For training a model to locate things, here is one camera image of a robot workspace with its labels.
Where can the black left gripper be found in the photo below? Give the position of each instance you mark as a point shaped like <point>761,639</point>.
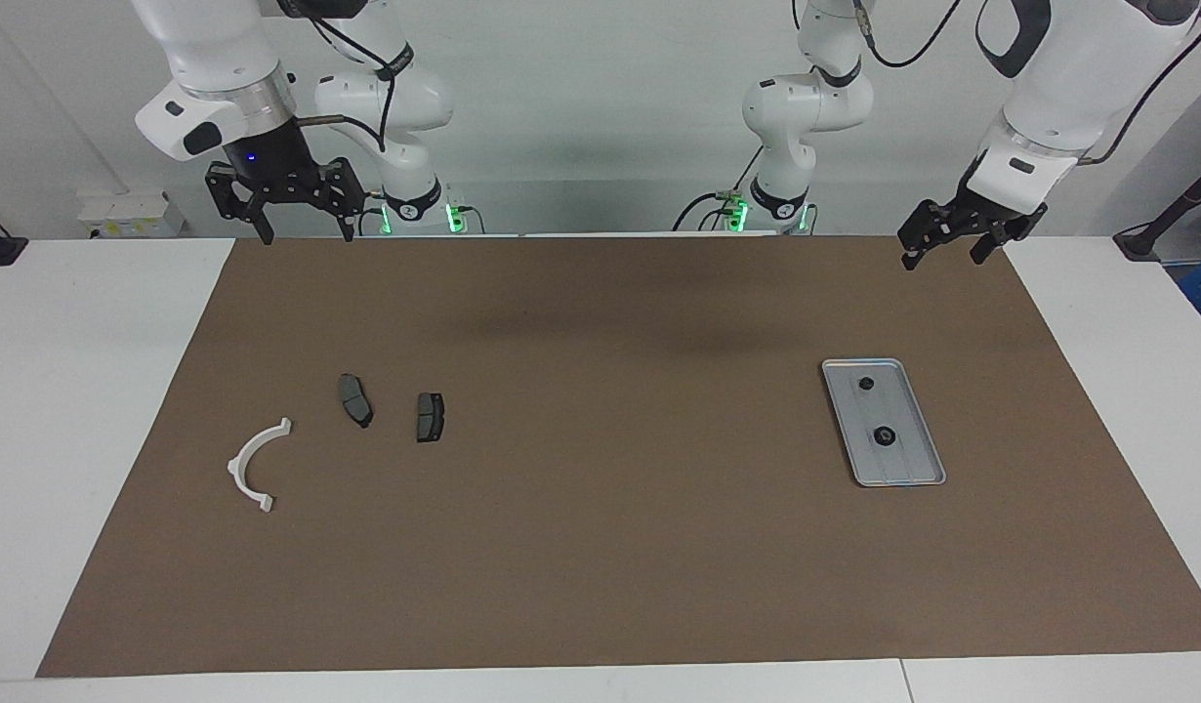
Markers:
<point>962,223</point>

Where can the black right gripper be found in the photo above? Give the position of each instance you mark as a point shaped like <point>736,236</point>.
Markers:
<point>269,166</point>

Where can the large black bearing gear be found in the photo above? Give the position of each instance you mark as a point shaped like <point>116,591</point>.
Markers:
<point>884,436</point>

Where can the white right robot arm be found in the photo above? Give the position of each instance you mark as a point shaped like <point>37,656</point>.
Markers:
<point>210,59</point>

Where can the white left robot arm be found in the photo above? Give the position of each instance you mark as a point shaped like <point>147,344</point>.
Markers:
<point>1079,78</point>

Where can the silver metal tray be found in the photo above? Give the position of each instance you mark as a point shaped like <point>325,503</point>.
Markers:
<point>901,469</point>

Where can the white power strip box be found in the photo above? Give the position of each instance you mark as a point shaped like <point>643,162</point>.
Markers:
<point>132,213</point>

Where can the curved dark brake pad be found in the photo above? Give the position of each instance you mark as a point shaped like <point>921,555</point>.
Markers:
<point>354,400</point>

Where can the rectangular dark brake pad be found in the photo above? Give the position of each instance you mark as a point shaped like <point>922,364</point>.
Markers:
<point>430,418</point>

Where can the brown table mat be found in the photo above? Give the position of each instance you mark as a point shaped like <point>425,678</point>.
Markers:
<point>600,547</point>

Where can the black camera stand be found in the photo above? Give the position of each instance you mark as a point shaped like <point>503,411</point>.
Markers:
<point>1142,239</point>

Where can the white curved plastic bracket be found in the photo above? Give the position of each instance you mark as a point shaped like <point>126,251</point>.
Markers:
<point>237,471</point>

